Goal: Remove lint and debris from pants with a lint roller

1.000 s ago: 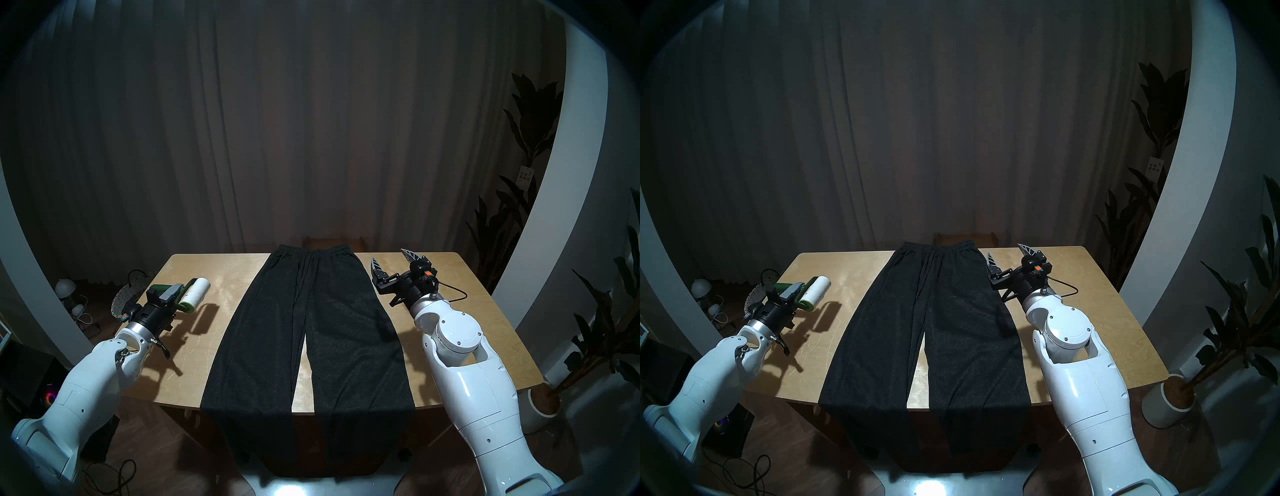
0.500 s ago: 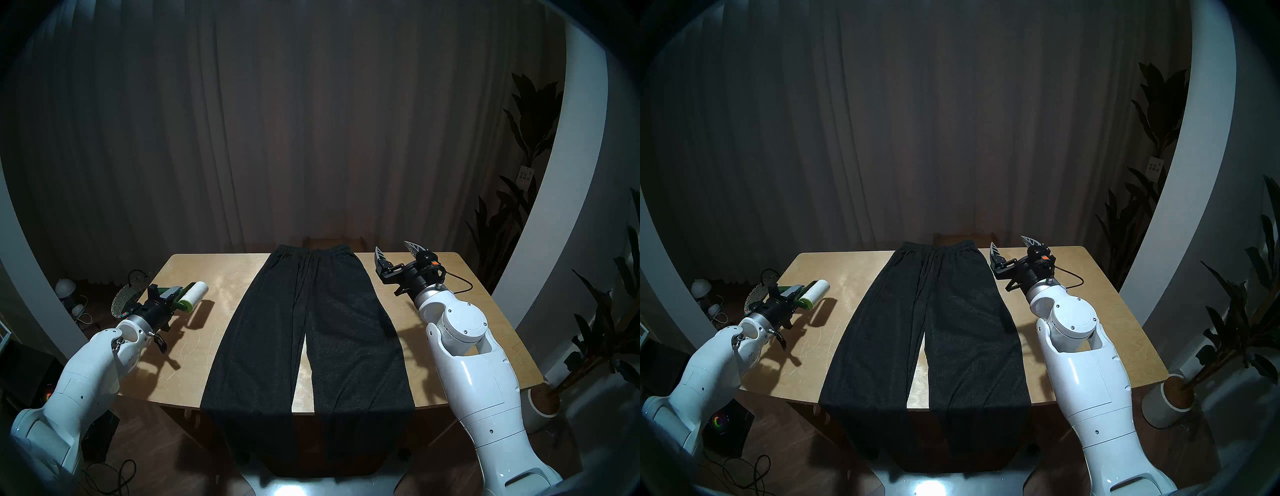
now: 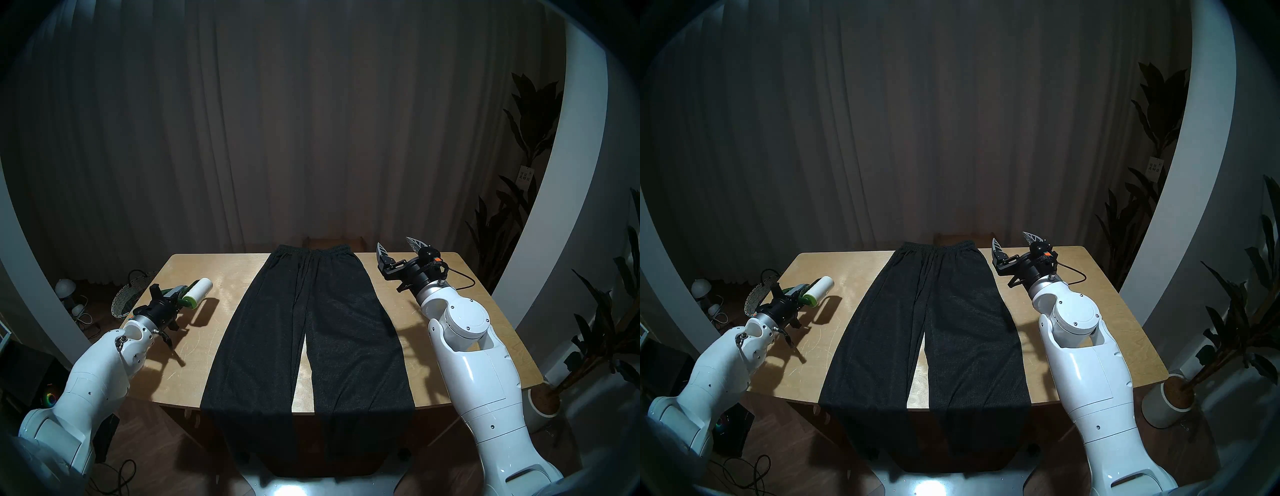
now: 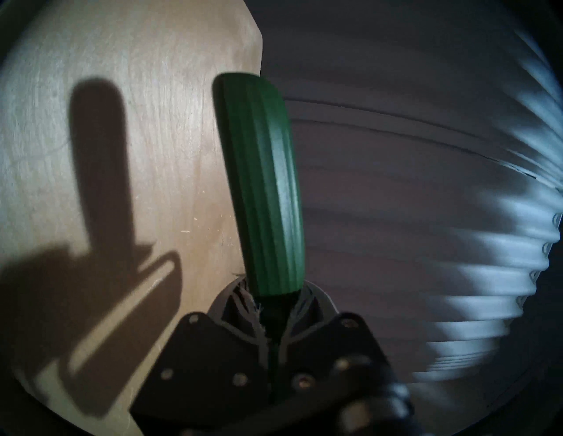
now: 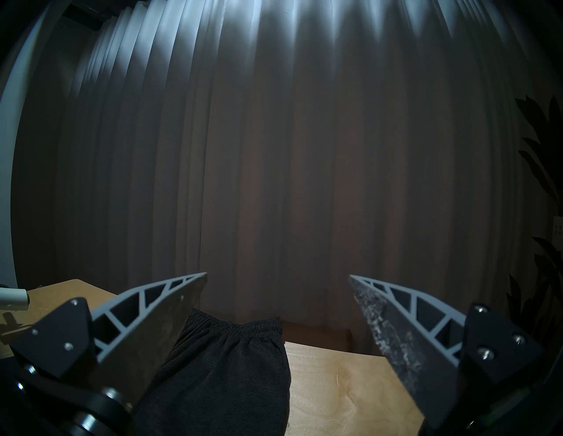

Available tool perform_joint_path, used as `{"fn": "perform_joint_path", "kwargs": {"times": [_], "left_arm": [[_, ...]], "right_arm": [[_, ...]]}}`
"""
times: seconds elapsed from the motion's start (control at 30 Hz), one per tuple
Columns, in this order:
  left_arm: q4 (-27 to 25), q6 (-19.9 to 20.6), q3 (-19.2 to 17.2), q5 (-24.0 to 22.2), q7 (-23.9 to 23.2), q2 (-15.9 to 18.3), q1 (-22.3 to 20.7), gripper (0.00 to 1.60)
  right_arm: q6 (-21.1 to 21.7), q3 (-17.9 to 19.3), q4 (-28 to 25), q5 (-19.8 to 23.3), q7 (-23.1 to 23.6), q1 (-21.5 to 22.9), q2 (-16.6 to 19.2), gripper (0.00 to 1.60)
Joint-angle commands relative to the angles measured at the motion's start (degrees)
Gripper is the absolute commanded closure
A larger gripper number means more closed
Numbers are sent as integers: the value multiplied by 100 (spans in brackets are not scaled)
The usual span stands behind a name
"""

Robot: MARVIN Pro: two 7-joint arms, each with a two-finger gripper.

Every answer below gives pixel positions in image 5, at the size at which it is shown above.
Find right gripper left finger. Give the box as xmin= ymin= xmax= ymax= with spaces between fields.
xmin=10 ymin=272 xmax=208 ymax=405

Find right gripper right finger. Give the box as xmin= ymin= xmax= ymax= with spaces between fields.
xmin=349 ymin=276 xmax=544 ymax=433

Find dark grey pants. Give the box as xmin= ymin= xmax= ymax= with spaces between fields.
xmin=132 ymin=308 xmax=291 ymax=436

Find green handled white lint roller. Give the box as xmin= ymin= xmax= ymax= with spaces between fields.
xmin=0 ymin=288 xmax=30 ymax=308

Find grey pleated curtain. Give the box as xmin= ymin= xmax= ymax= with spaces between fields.
xmin=13 ymin=0 xmax=555 ymax=352

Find tall dark leafy plant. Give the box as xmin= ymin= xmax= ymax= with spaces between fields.
xmin=506 ymin=94 xmax=563 ymax=348

